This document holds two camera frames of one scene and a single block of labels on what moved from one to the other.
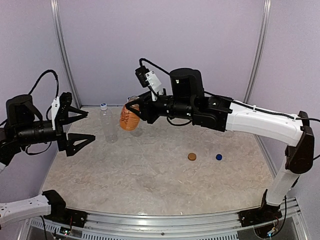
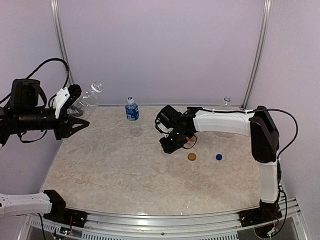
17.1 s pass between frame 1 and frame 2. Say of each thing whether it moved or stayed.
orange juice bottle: moved
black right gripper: moved
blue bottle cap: stayed
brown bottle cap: stayed
